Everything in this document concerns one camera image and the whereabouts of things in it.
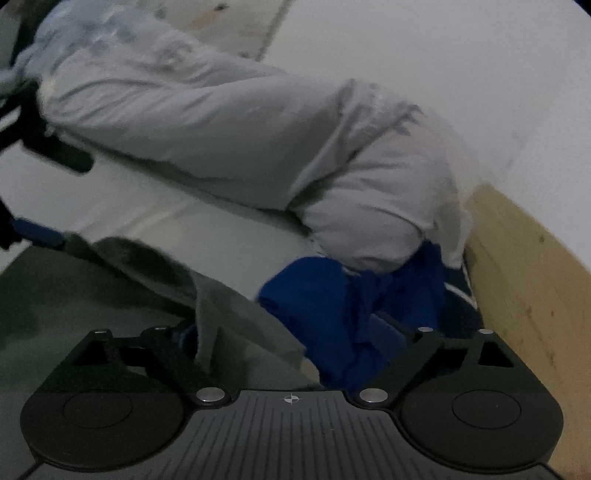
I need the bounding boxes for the grey-green t-shirt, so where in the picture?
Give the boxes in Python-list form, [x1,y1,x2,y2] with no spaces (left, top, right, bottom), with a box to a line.
[0,233,324,393]

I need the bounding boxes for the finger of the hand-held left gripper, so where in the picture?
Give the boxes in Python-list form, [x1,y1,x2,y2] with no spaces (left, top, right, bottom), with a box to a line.
[18,85,96,175]
[0,198,66,252]

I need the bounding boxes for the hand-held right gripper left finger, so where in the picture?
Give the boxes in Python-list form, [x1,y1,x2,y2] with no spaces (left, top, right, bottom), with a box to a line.
[69,325,232,408]

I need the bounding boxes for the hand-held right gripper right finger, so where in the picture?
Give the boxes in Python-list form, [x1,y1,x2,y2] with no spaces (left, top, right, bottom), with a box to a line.
[353,310,515,409]

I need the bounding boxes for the wooden headboard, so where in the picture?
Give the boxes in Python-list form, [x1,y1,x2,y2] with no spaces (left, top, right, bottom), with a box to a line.
[462,182,591,476]

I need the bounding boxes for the light blue printed duvet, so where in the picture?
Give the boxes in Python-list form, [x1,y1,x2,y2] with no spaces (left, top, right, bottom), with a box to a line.
[0,0,472,273]

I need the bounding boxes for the royal blue garment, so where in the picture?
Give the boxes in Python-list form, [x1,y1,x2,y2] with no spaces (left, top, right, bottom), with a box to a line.
[257,240,462,393]

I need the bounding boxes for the patterned curtain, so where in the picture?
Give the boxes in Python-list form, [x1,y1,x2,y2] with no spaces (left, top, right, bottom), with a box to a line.
[152,0,296,61]

